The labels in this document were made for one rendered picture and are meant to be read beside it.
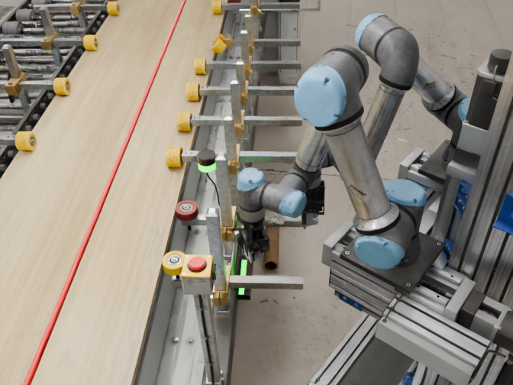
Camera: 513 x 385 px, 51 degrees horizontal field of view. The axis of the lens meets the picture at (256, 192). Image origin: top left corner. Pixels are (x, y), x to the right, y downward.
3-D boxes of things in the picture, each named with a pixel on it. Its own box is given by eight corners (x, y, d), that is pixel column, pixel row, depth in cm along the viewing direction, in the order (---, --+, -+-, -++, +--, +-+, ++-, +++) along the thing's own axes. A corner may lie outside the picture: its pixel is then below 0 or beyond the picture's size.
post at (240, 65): (249, 148, 262) (244, 58, 231) (248, 153, 260) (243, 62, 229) (241, 148, 263) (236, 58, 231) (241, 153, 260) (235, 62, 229)
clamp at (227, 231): (237, 215, 199) (236, 205, 196) (233, 241, 189) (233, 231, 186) (222, 215, 199) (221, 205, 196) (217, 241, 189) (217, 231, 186)
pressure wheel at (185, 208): (201, 221, 201) (198, 198, 193) (198, 237, 195) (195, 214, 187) (180, 221, 201) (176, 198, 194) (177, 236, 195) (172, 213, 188)
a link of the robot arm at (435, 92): (456, 137, 183) (368, 55, 148) (430, 114, 193) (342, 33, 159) (483, 109, 179) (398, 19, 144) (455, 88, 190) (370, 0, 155)
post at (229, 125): (240, 211, 222) (233, 112, 191) (240, 217, 219) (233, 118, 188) (232, 211, 222) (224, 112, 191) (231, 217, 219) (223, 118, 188)
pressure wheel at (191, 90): (198, 79, 243) (197, 95, 241) (201, 88, 251) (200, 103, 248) (185, 79, 243) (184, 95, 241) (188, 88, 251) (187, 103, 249)
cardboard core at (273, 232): (279, 221, 303) (278, 260, 281) (279, 231, 308) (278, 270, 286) (265, 221, 304) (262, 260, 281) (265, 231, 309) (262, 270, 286)
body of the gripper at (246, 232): (246, 258, 159) (244, 229, 152) (238, 238, 166) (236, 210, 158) (270, 252, 161) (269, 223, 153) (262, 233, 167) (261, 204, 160)
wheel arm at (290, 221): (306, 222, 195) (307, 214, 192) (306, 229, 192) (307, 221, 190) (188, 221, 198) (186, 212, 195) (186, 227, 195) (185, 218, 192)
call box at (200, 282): (215, 275, 135) (213, 254, 130) (212, 297, 130) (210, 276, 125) (188, 274, 136) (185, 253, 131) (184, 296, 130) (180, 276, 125)
